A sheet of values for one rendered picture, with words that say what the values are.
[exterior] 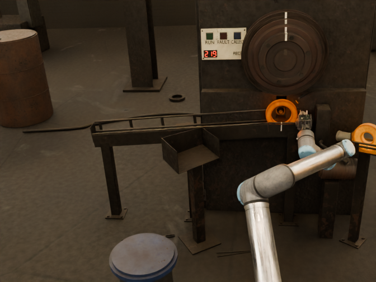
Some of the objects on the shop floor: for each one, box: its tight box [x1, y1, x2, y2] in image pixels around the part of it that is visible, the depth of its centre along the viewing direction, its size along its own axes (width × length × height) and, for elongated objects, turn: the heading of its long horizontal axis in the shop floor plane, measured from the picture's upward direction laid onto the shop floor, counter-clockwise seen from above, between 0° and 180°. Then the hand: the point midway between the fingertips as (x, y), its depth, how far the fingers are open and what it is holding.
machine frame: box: [195, 0, 376, 215], centre depth 296 cm, size 73×108×176 cm
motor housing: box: [318, 158, 358, 238], centre depth 268 cm, size 13×22×54 cm, turn 88°
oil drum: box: [0, 29, 53, 128], centre depth 462 cm, size 59×59×89 cm
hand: (302, 113), depth 263 cm, fingers closed
